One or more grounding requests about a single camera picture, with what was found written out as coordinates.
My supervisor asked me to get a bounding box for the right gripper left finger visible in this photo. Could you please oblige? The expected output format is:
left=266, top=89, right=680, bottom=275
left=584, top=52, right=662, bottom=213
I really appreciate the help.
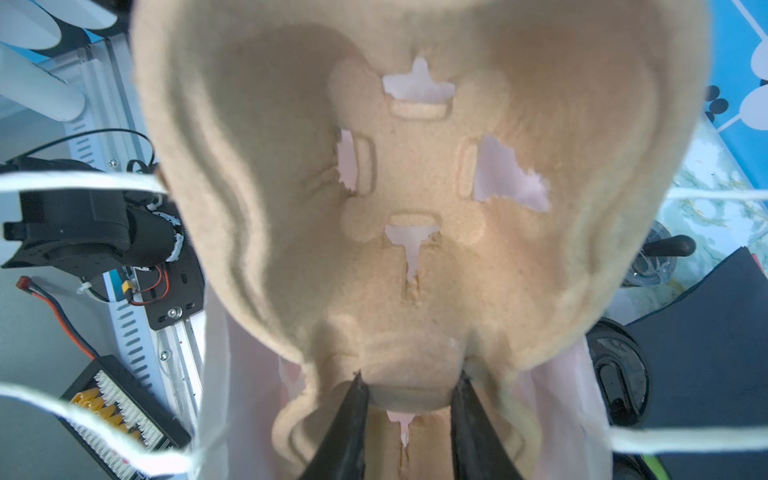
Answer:
left=299, top=372, right=370, bottom=480

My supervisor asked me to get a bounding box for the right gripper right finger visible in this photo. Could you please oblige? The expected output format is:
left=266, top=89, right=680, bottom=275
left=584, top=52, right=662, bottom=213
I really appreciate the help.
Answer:
left=450, top=371, right=523, bottom=480

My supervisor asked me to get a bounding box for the red white paper gift bag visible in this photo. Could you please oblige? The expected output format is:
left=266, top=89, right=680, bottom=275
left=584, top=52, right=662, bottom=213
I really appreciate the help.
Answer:
left=0, top=170, right=768, bottom=480

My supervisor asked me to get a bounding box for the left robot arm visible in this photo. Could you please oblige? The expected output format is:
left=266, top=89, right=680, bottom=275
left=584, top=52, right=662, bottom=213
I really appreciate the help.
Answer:
left=1, top=156, right=185, bottom=279

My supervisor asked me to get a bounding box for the stack of coloured napkins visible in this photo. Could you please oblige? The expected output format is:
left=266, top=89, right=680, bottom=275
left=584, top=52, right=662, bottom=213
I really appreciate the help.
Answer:
left=623, top=245, right=768, bottom=480

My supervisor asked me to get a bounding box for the glass sugar shaker black lid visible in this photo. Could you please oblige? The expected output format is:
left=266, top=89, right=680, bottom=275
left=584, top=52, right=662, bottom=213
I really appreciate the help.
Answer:
left=621, top=220, right=697, bottom=288

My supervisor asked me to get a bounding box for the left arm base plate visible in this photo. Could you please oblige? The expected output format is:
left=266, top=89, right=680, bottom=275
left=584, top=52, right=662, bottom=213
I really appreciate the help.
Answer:
left=136, top=202, right=205, bottom=331

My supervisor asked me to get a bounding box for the black breadboard with wires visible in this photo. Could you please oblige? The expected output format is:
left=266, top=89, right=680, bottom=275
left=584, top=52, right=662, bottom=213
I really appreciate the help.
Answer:
left=62, top=355, right=191, bottom=480

